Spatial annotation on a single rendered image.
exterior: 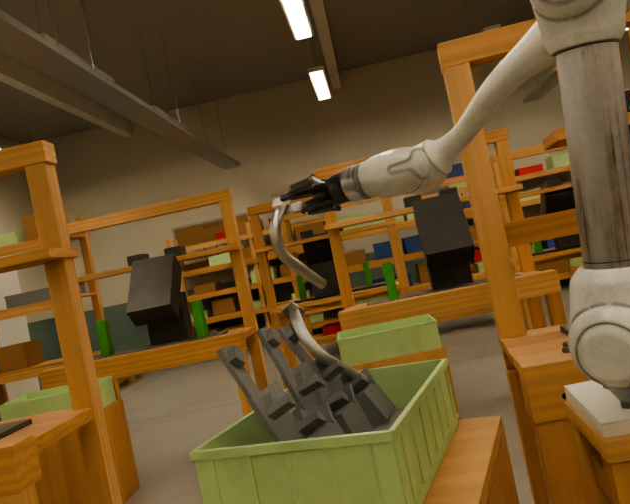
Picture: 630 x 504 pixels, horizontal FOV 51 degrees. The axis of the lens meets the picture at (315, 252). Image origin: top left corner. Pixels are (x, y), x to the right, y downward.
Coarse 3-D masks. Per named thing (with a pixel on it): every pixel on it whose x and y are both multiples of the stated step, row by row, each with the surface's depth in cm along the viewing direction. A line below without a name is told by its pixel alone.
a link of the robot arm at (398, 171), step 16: (368, 160) 155; (384, 160) 151; (400, 160) 149; (416, 160) 148; (368, 176) 153; (384, 176) 151; (400, 176) 149; (416, 176) 149; (368, 192) 156; (384, 192) 154; (400, 192) 154
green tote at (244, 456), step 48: (384, 384) 176; (432, 384) 149; (240, 432) 145; (384, 432) 114; (432, 432) 142; (240, 480) 125; (288, 480) 121; (336, 480) 118; (384, 480) 115; (432, 480) 133
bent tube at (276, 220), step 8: (280, 208) 174; (272, 216) 173; (280, 216) 173; (272, 224) 172; (280, 224) 173; (272, 232) 171; (280, 232) 172; (272, 240) 171; (280, 240) 171; (280, 248) 171; (280, 256) 172; (288, 256) 173; (288, 264) 174; (296, 264) 175; (304, 272) 178; (312, 272) 180; (312, 280) 180; (320, 280) 182; (320, 288) 184
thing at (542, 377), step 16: (560, 352) 178; (528, 368) 169; (544, 368) 168; (560, 368) 168; (576, 368) 167; (528, 384) 169; (544, 384) 169; (560, 384) 168; (528, 400) 170; (544, 400) 169; (560, 400) 168; (544, 416) 169; (560, 416) 168
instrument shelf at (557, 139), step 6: (552, 132) 217; (558, 132) 213; (564, 132) 212; (546, 138) 229; (552, 138) 219; (558, 138) 213; (564, 138) 213; (546, 144) 231; (552, 144) 222; (558, 144) 224; (564, 144) 228; (546, 150) 236
